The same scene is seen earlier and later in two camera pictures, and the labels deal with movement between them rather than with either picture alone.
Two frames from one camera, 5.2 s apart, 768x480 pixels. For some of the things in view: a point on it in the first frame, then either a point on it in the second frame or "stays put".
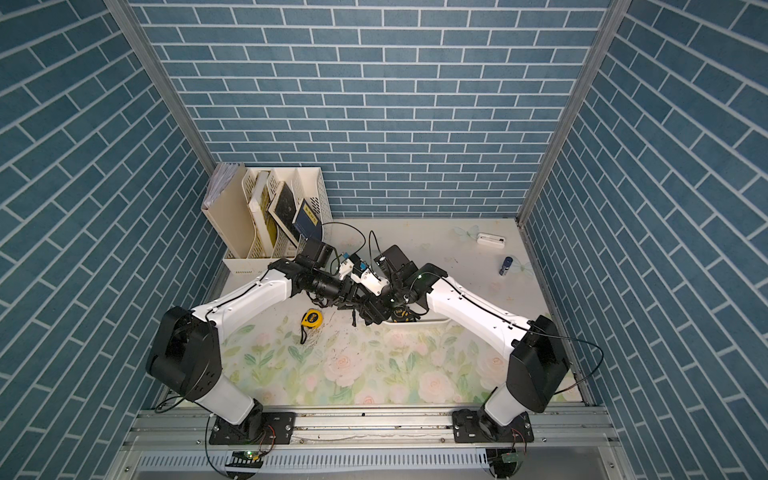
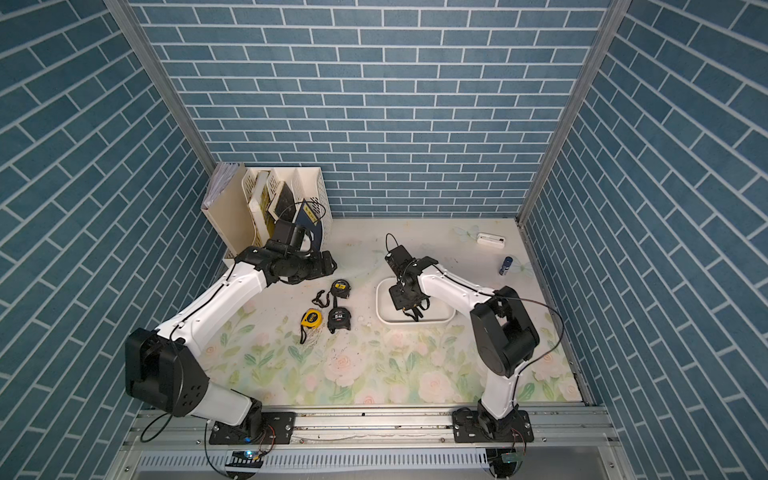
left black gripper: [346, 292] -> [318, 270]
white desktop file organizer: [284, 205] stays put
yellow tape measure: [313, 319] stays put
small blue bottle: [505, 266] stays put
